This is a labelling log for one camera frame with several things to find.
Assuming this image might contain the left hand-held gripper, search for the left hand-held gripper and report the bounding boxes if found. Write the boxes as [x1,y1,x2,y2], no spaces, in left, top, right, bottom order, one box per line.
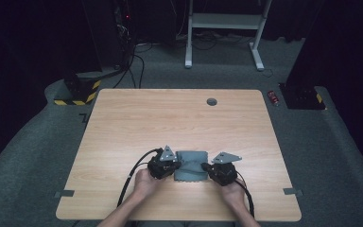
[147,145,182,181]

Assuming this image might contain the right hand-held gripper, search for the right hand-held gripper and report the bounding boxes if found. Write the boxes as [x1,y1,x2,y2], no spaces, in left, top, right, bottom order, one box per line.
[200,151,243,187]

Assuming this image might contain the grey cloth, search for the grey cloth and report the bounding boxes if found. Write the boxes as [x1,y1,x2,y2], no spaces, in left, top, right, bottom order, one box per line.
[173,150,210,183]

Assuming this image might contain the person's right hand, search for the person's right hand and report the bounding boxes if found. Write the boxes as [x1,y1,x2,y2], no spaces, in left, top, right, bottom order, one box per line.
[221,178,247,213]

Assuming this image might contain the person's left hand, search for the person's left hand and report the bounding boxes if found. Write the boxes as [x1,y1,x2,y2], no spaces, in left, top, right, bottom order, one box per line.
[132,168,162,201]

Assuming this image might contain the grey tape strip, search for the grey tape strip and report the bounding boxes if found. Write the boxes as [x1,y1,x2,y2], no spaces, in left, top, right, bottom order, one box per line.
[54,189,76,199]
[283,187,304,197]

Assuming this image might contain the red can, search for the red can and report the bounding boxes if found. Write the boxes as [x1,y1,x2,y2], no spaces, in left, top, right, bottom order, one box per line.
[267,90,281,107]

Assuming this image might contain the black stand base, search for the black stand base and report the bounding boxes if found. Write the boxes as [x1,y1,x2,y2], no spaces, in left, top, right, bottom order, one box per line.
[278,82,326,111]

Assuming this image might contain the yellow black striped base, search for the yellow black striped base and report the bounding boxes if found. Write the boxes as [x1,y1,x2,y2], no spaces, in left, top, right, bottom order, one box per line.
[53,78,103,107]

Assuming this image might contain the dark equipment rack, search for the dark equipment rack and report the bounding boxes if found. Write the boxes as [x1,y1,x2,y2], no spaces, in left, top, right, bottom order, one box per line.
[112,0,137,65]

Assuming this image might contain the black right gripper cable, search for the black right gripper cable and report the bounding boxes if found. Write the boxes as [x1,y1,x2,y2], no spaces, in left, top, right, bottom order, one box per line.
[235,171,256,218]

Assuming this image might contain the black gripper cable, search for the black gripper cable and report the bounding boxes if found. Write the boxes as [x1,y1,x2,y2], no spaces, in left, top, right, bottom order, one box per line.
[116,148,164,208]
[235,171,256,218]

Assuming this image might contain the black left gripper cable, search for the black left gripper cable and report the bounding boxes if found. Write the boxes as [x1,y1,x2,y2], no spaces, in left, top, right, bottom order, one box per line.
[116,148,164,208]

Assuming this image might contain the black floor cables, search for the black floor cables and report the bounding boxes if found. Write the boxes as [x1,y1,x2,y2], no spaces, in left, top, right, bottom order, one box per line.
[112,42,154,90]

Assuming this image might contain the white metal stand frame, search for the white metal stand frame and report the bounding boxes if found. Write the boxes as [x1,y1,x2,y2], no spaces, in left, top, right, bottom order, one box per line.
[184,0,274,72]

